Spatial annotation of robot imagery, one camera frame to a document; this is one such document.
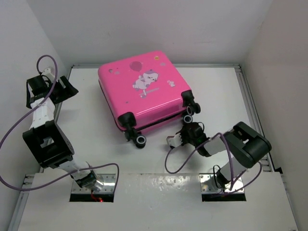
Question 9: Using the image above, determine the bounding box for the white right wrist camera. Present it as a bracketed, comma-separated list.
[166, 133, 183, 149]

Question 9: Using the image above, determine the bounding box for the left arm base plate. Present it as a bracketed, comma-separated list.
[71, 174, 116, 194]

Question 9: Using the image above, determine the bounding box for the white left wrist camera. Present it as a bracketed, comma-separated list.
[42, 67, 55, 81]

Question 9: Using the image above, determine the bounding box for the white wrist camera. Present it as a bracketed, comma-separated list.
[42, 67, 55, 81]
[166, 133, 183, 149]

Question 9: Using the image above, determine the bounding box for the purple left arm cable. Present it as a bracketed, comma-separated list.
[0, 54, 120, 192]

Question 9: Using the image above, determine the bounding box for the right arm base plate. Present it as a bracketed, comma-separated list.
[199, 173, 244, 194]

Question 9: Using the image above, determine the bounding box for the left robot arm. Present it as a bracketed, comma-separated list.
[23, 74, 103, 192]

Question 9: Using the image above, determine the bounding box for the pink hard-shell suitcase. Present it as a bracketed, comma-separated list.
[98, 51, 201, 148]

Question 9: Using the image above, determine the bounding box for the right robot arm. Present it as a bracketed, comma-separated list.
[167, 121, 272, 190]

